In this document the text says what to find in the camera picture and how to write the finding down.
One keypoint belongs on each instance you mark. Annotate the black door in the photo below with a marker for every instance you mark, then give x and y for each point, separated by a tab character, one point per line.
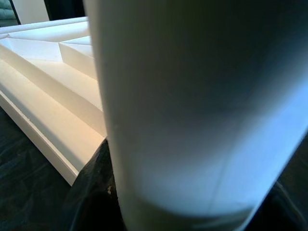
65	8

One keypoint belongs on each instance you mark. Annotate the black plastic table sheet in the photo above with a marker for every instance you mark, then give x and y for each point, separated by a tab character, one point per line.
24	180

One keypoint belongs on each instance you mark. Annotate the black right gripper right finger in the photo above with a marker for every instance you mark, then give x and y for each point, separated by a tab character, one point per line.
284	211

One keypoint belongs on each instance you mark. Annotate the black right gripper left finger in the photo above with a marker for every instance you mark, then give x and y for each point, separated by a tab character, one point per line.
96	192

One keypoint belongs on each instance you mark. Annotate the white plastic table top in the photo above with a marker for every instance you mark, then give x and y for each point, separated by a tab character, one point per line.
48	96

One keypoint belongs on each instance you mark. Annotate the white plastic table leg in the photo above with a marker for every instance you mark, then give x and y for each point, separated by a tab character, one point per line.
192	96

